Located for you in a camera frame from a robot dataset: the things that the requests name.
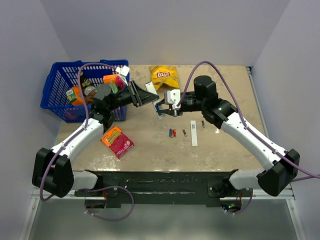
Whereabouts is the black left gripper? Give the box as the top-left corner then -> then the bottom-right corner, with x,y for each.
108,80 -> 159,112

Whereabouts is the white remote control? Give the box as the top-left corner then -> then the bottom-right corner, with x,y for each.
145,81 -> 161,110

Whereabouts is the white remote battery cover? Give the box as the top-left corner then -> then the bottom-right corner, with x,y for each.
190,120 -> 198,147

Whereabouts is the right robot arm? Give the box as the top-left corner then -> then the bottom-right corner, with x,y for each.
156,75 -> 300,197

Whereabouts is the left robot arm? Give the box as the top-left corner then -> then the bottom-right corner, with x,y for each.
32,81 -> 159,201

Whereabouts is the yellow Lays chips bag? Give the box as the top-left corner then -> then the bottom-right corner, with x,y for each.
149,65 -> 180,91

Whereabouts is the orange green snack box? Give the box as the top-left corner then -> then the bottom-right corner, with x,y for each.
103,74 -> 121,84

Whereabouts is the pink orange candy box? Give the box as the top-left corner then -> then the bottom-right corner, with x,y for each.
100,126 -> 134,160

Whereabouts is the brown round package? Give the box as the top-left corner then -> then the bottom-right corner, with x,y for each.
85,90 -> 97,105

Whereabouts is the dark glass bottle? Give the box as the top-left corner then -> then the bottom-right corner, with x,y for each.
79,72 -> 96,96

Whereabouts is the orange juice carton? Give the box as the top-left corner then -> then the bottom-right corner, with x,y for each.
66,86 -> 84,106

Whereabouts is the blue plastic shopping basket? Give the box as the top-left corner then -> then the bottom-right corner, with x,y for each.
40,59 -> 129,123

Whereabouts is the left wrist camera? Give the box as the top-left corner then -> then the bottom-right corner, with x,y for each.
115,65 -> 130,86

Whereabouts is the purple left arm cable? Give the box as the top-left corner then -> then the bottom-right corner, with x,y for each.
39,62 -> 121,202

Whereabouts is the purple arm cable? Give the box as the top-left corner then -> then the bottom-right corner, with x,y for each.
178,60 -> 320,182
39,62 -> 121,202

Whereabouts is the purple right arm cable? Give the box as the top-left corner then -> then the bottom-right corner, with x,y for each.
178,60 -> 320,182

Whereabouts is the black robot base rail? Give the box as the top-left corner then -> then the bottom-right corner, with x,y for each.
75,171 -> 251,208

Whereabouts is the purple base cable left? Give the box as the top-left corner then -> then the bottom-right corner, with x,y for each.
84,186 -> 135,222

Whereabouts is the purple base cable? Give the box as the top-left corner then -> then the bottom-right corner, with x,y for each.
84,186 -> 135,222
223,189 -> 254,216

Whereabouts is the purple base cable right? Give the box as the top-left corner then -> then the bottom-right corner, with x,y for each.
223,189 -> 254,216

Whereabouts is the aluminium frame rail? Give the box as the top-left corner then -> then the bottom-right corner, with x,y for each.
246,66 -> 307,240

